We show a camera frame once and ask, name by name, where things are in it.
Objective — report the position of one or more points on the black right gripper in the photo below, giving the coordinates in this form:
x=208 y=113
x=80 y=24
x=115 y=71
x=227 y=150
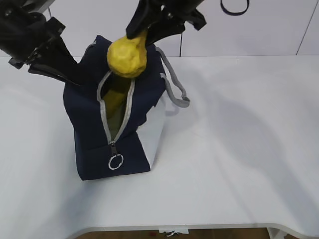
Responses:
x=164 y=18

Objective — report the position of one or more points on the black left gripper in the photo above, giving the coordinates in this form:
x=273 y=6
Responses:
x=23 y=36

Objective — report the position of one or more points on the yellow pear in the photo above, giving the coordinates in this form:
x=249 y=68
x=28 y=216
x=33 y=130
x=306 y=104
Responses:
x=127 y=58

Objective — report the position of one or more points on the navy white lunch bag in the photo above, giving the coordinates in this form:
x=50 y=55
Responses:
x=101 y=152

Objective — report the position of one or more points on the yellow banana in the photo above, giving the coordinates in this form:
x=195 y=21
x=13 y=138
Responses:
x=116 y=93

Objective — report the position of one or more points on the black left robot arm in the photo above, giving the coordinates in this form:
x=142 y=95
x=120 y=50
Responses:
x=29 y=6

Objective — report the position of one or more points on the white table leg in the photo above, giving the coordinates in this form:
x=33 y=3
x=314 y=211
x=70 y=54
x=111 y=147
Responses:
x=276 y=233

